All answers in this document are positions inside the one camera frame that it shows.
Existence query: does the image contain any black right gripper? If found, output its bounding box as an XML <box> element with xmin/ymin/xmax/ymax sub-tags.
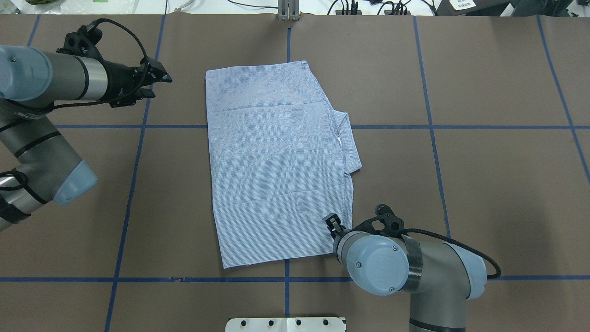
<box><xmin>323</xmin><ymin>213</ymin><xmax>354</xmax><ymax>243</ymax></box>

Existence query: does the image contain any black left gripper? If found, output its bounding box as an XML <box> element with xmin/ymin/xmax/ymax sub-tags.
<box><xmin>105</xmin><ymin>59</ymin><xmax>173</xmax><ymax>108</ymax></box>

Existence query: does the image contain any blue striped button shirt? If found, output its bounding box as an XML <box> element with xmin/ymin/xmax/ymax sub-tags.
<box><xmin>205</xmin><ymin>61</ymin><xmax>362</xmax><ymax>269</ymax></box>

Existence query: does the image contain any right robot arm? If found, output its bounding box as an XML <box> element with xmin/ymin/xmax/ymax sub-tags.
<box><xmin>323</xmin><ymin>204</ymin><xmax>501</xmax><ymax>332</ymax></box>

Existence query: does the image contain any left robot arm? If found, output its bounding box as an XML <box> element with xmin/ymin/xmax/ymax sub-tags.
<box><xmin>1</xmin><ymin>45</ymin><xmax>172</xmax><ymax>230</ymax></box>

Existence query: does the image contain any green cloth bundle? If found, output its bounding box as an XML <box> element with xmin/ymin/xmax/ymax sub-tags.
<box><xmin>25</xmin><ymin>0</ymin><xmax>57</xmax><ymax>6</ymax></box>

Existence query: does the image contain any left black braided cable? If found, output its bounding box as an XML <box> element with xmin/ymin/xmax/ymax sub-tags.
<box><xmin>46</xmin><ymin>18</ymin><xmax>153</xmax><ymax>110</ymax></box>

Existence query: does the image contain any black braided cable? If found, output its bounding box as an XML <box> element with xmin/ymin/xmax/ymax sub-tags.
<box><xmin>401</xmin><ymin>228</ymin><xmax>502</xmax><ymax>280</ymax></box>
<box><xmin>46</xmin><ymin>18</ymin><xmax>153</xmax><ymax>110</ymax></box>

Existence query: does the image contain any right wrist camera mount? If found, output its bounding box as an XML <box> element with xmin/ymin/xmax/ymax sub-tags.
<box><xmin>354</xmin><ymin>204</ymin><xmax>405</xmax><ymax>239</ymax></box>

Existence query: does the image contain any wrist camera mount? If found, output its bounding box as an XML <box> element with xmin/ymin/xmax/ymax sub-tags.
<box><xmin>56</xmin><ymin>25</ymin><xmax>103</xmax><ymax>59</ymax></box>
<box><xmin>354</xmin><ymin>204</ymin><xmax>405</xmax><ymax>239</ymax></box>

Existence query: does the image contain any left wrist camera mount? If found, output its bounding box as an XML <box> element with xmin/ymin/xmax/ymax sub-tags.
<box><xmin>56</xmin><ymin>25</ymin><xmax>103</xmax><ymax>59</ymax></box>

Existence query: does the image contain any right black braided cable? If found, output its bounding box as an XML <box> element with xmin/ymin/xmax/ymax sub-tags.
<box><xmin>401</xmin><ymin>228</ymin><xmax>502</xmax><ymax>280</ymax></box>

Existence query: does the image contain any grey clamp bracket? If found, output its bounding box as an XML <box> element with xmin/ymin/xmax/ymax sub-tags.
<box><xmin>277</xmin><ymin>0</ymin><xmax>301</xmax><ymax>21</ymax></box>

